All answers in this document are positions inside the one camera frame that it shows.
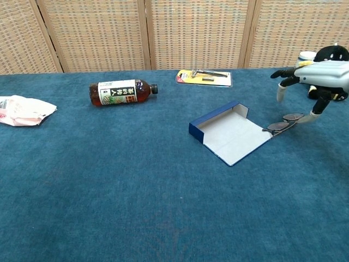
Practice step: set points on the black white plush toy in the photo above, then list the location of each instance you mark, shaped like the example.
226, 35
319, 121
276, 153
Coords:
331, 53

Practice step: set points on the pink white plastic bag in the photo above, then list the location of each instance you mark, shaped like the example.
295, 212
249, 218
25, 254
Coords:
24, 112

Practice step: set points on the blue glasses case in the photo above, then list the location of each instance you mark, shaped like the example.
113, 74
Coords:
234, 136

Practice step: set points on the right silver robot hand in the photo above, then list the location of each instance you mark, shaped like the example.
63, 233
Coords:
324, 73

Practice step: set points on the white paper cup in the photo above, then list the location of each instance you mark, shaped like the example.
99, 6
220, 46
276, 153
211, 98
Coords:
305, 56

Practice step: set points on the blue carpet table cover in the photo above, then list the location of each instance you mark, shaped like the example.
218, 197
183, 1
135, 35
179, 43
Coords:
109, 177

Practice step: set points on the wire-frame eyeglasses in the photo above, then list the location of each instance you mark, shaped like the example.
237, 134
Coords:
278, 126

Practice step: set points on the brown tea bottle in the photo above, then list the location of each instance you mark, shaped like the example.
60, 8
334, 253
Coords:
117, 92

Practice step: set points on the razor blister pack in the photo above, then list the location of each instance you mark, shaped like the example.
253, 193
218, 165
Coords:
207, 79

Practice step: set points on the woven wooden folding screen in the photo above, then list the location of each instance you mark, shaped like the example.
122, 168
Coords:
95, 32

